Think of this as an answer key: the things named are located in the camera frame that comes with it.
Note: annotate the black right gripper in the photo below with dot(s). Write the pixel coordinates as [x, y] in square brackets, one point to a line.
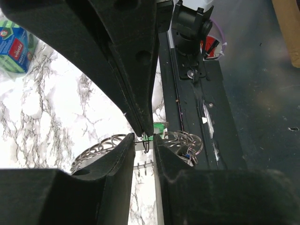
[133, 27]

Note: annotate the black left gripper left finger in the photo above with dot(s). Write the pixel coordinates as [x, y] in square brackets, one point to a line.
[98, 194]

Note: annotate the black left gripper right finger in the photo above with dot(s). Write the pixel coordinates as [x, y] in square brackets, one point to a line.
[187, 196]

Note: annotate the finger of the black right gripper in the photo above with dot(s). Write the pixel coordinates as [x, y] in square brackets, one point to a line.
[72, 28]

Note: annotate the green tagged key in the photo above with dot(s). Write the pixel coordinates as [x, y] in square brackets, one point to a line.
[159, 127]

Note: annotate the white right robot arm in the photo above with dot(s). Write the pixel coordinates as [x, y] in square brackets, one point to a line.
[192, 26]

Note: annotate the blue green sponge pack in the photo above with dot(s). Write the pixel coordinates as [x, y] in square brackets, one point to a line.
[17, 47]

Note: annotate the brown cardboard box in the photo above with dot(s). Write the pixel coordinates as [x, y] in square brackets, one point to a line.
[288, 16]

